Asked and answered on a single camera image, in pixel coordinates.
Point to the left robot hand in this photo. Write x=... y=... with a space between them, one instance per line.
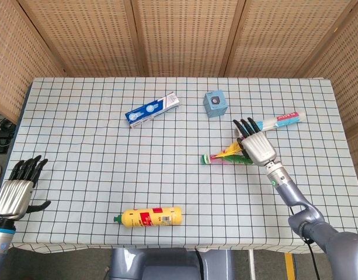
x=13 y=196

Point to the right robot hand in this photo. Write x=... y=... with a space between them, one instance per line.
x=259 y=148

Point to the colourful feather shuttlecock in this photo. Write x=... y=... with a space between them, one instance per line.
x=222 y=157

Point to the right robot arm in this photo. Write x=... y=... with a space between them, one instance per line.
x=301 y=204

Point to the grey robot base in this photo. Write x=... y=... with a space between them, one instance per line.
x=170 y=264

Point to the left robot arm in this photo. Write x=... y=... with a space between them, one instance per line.
x=0 y=242

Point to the plastic wrap roll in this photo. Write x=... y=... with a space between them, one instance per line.
x=284 y=119

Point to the small light blue box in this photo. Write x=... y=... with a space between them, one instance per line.
x=215 y=103

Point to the blue white toothpaste box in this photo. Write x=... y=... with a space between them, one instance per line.
x=151 y=110

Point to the white table leg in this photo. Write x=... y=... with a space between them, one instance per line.
x=251 y=265

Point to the white checked tablecloth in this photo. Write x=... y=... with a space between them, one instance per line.
x=138 y=163

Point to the yellow bottle with green cap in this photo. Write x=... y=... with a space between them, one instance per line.
x=151 y=217

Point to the woven folding screen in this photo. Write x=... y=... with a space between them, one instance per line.
x=178 y=38

